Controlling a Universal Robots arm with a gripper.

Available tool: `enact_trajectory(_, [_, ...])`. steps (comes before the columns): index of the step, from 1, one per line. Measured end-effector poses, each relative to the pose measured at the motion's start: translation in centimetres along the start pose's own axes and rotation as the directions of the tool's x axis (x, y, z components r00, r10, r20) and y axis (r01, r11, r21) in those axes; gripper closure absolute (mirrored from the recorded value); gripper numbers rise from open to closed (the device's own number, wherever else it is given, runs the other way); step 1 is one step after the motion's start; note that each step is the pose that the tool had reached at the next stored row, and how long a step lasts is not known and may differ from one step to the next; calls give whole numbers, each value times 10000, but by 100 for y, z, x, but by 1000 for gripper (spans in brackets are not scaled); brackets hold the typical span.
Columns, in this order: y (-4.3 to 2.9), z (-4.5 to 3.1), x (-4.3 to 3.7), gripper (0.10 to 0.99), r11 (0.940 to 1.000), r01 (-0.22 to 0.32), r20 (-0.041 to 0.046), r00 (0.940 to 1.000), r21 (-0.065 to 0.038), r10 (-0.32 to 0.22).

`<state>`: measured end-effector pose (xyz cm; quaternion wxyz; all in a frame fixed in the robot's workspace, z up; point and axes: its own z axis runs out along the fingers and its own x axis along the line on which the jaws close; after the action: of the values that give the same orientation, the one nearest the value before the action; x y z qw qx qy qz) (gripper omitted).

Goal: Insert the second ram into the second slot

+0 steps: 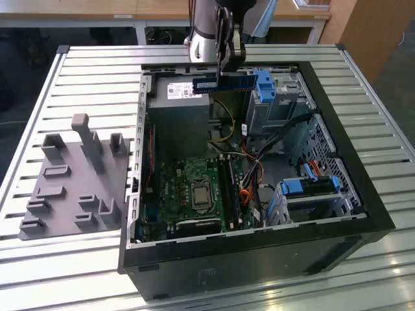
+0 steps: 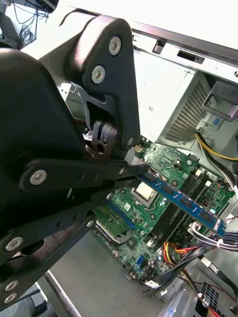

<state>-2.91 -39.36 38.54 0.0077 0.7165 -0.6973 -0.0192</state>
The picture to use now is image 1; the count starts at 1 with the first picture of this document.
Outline grey parts rack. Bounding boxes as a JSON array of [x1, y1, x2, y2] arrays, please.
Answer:
[[19, 113, 136, 241]]

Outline black graphics card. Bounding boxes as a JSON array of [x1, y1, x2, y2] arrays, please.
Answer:
[[174, 217, 222, 236]]

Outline wooden desk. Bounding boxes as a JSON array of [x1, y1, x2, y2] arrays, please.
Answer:
[[0, 0, 332, 45]]

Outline CPU socket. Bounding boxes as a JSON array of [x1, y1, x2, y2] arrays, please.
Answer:
[[189, 179, 217, 215]]

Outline blue disk carrier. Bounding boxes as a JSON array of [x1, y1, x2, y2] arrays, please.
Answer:
[[255, 69, 278, 103], [278, 179, 340, 198]]

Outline grey metal drive cage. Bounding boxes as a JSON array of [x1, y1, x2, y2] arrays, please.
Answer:
[[245, 73, 317, 137]]

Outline pale blue teach pendant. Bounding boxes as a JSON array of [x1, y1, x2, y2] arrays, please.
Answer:
[[251, 0, 278, 38]]

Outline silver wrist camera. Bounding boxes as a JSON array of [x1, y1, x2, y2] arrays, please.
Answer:
[[232, 24, 246, 62]]

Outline black PC case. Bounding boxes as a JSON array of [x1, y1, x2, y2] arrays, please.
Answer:
[[117, 60, 396, 301]]

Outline green motherboard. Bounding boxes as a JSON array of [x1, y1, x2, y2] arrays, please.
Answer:
[[141, 154, 260, 242]]

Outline wooden cabinet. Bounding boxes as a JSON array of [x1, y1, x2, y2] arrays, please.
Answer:
[[319, 0, 415, 85]]

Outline silver CPU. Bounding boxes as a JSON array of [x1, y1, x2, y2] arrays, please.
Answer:
[[193, 187, 211, 205]]

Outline black RAM slot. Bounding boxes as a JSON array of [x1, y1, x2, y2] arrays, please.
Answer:
[[218, 154, 236, 231]]

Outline grey power supply unit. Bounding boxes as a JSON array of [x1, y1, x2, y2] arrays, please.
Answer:
[[147, 76, 211, 156]]

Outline yellow wire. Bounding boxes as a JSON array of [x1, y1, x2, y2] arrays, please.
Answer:
[[208, 98, 237, 144]]

